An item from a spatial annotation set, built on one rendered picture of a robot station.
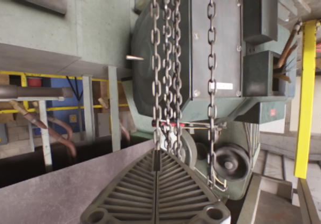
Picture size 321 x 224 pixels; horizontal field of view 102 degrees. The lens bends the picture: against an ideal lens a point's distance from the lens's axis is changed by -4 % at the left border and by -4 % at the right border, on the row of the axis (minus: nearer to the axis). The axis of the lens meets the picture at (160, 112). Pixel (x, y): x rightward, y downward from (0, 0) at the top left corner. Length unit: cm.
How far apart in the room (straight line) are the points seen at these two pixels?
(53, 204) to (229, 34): 86
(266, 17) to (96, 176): 88
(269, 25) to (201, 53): 25
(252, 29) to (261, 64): 11
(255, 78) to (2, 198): 87
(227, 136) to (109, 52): 112
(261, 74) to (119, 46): 64
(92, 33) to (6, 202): 70
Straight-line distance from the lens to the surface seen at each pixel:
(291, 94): 95
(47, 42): 63
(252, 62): 51
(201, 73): 37
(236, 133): 134
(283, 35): 87
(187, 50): 37
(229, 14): 52
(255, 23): 54
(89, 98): 105
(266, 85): 48
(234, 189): 154
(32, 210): 74
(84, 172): 74
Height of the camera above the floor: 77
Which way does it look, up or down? 5 degrees up
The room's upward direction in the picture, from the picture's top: 179 degrees clockwise
